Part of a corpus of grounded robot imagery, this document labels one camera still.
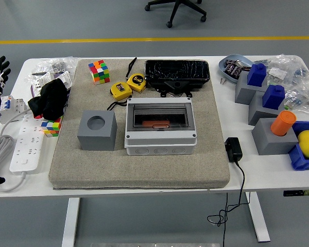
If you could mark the orange cylinder battery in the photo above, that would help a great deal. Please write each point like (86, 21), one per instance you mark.
(283, 124)
(149, 123)

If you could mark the smoky transparent box lid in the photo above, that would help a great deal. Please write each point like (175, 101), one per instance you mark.
(159, 103)

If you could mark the grey plastic junction box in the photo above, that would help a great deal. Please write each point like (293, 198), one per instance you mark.
(159, 148)

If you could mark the white circuit breaker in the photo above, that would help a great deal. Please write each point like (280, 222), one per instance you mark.
(13, 108)

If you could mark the clear bag of screws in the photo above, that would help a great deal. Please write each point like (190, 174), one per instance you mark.
(45, 65)

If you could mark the black cloth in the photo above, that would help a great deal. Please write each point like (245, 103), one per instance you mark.
(49, 100)

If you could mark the white electrical device pack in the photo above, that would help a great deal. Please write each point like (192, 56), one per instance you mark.
(67, 78)

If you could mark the small colourful puzzle cube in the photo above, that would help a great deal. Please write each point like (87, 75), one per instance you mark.
(51, 127)

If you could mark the white power strip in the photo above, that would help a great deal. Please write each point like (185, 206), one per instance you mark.
(25, 146)

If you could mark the large colourful puzzle cube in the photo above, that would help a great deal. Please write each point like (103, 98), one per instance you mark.
(99, 73)

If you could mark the grey block with round hole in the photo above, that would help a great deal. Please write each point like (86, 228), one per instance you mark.
(270, 144)
(98, 141)

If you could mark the yellow tape measure dark label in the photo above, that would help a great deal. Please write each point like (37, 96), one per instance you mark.
(119, 90)

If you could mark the yellow tape measure 5m label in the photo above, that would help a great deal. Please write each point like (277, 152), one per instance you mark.
(136, 81)

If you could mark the white table leg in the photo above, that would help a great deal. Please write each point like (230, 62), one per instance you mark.
(257, 218)
(70, 221)

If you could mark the grey-brown mat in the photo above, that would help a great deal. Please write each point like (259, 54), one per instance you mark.
(144, 169)

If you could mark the black plastic tray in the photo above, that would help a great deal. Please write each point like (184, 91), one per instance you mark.
(177, 70)

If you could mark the black office chair base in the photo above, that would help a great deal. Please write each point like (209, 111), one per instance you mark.
(179, 7)

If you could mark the small metal clip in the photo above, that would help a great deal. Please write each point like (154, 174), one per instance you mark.
(223, 81)

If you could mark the light blue dish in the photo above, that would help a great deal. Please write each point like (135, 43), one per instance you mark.
(224, 73)

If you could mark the grey holder block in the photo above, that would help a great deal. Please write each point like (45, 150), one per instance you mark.
(244, 92)
(257, 113)

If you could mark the black power adapter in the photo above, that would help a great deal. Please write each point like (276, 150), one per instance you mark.
(233, 150)

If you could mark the blue stepped block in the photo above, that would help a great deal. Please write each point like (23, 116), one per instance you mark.
(257, 76)
(273, 97)

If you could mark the clear plastic parts bag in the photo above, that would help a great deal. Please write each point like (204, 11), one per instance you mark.
(285, 67)
(304, 97)

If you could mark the blue plastic bin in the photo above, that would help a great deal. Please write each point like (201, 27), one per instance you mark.
(301, 162)

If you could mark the black table control panel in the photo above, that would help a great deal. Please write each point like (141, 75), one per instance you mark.
(293, 193)

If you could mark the black plastic bracket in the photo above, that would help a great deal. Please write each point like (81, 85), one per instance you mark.
(176, 85)

